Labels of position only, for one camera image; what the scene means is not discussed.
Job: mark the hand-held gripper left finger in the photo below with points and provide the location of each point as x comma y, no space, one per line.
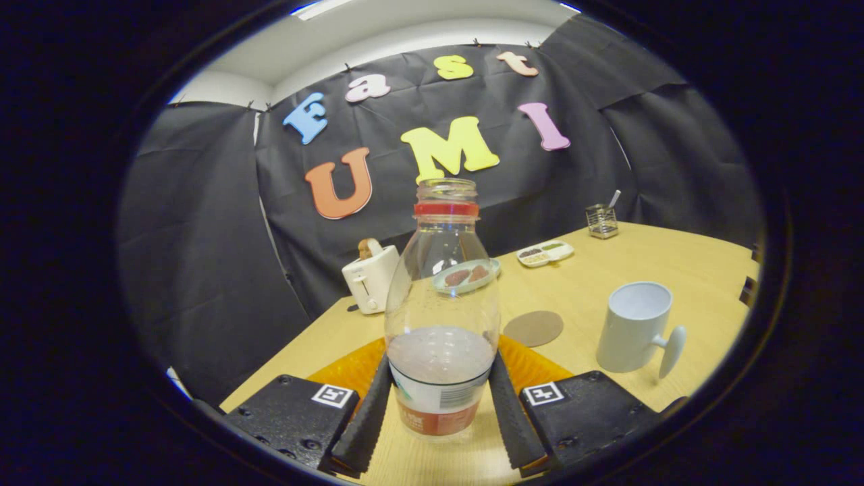
368,418

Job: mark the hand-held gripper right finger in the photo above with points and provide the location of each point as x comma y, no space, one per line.
513,418

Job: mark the round brown coaster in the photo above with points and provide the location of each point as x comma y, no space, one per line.
536,329

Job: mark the brown meat piece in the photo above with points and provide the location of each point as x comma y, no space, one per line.
479,273
457,277

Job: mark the white cup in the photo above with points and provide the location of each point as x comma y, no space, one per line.
631,337

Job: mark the pale green plate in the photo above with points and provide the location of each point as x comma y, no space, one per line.
489,277

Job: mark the white toaster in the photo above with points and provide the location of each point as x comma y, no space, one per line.
371,280

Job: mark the long ceiling light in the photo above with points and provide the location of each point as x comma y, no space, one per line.
317,8

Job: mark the bread slice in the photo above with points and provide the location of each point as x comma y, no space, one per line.
368,246

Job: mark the clear juice bottle red label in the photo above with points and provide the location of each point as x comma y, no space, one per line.
439,378

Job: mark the small ceiling light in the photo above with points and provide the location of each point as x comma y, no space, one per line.
570,7

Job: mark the white divided condiment dish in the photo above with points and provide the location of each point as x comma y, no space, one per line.
560,253

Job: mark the wooden table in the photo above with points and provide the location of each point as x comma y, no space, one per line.
641,256

